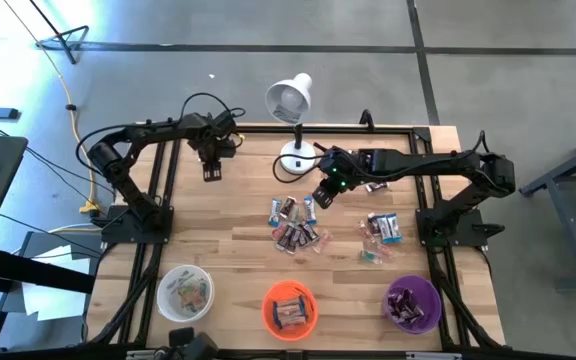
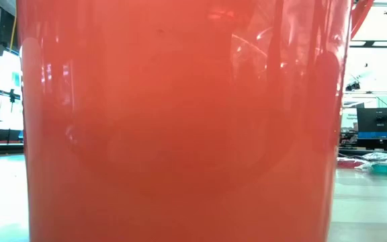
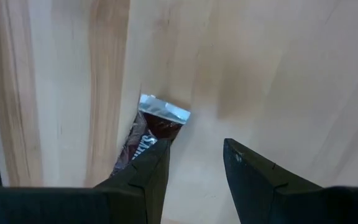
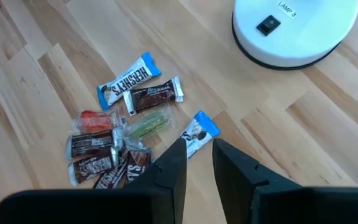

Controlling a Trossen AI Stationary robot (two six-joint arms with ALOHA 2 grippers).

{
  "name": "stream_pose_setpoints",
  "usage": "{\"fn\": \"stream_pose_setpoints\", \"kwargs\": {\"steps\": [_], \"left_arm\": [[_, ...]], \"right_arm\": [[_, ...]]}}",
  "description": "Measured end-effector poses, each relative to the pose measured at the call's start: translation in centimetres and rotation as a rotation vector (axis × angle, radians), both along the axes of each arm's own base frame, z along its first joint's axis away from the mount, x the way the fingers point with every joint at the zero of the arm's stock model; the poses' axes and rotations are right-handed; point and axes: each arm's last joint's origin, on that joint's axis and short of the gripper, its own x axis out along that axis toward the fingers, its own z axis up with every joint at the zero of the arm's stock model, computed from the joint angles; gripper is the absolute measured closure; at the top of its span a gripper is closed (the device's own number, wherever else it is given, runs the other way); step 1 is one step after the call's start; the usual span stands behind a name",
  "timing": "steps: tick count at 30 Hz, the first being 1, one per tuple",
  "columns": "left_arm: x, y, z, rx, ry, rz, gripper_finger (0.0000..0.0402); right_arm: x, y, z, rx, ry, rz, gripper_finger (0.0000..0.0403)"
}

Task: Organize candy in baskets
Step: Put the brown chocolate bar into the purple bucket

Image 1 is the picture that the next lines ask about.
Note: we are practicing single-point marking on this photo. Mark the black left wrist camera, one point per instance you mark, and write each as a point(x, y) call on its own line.
point(225, 121)

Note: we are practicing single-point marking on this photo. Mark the black frame clamp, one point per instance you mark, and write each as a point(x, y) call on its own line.
point(366, 121)

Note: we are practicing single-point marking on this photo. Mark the white metal bracket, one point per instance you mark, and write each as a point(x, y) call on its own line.
point(140, 354)
point(433, 356)

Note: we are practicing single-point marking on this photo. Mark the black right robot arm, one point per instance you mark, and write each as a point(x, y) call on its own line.
point(418, 162)

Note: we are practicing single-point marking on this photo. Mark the white paper sheets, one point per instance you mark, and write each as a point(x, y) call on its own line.
point(53, 300)

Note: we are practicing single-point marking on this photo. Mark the black tripod stand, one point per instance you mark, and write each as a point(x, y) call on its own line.
point(58, 36)

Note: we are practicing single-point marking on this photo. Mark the black desk beam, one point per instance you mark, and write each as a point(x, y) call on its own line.
point(28, 270)

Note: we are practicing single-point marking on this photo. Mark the grey metal table frame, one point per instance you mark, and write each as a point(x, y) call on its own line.
point(563, 172)

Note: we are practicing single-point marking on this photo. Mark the teal hard candy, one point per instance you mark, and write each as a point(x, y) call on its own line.
point(369, 256)
point(203, 294)

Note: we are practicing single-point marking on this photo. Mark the orange plastic bucket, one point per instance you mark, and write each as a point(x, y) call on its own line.
point(266, 312)

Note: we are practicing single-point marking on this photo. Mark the black camera device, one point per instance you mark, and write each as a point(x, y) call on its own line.
point(193, 347)

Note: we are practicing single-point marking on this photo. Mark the white plastic bucket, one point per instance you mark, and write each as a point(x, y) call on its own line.
point(165, 305)

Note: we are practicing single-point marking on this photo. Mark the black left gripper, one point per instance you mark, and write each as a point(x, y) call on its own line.
point(215, 147)

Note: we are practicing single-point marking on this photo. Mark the white desk lamp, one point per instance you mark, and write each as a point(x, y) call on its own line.
point(290, 100)

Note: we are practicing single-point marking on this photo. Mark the purple plastic bucket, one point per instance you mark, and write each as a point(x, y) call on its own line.
point(432, 295)

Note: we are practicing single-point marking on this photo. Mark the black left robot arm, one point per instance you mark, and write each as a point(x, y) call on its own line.
point(158, 132)

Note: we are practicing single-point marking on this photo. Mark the orange hard candy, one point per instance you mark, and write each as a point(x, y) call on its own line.
point(193, 299)

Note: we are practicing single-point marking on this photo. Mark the brown Hershey's chocolate bar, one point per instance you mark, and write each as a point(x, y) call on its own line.
point(295, 241)
point(288, 206)
point(409, 297)
point(285, 239)
point(402, 313)
point(374, 224)
point(416, 315)
point(377, 187)
point(309, 231)
point(396, 300)

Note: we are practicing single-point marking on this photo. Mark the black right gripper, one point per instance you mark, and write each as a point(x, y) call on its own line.
point(343, 167)

